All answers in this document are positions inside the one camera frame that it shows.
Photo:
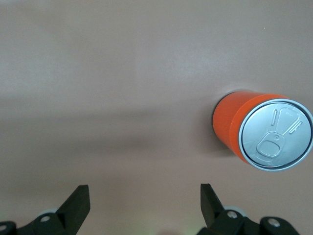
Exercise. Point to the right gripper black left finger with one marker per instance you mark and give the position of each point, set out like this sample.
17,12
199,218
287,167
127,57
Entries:
56,224

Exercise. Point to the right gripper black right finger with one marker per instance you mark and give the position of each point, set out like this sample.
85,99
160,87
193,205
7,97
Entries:
230,226

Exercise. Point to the brown table mat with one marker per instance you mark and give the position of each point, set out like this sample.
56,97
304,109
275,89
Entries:
122,85

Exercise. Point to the orange can with silver lid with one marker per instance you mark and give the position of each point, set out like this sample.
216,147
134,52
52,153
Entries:
225,122

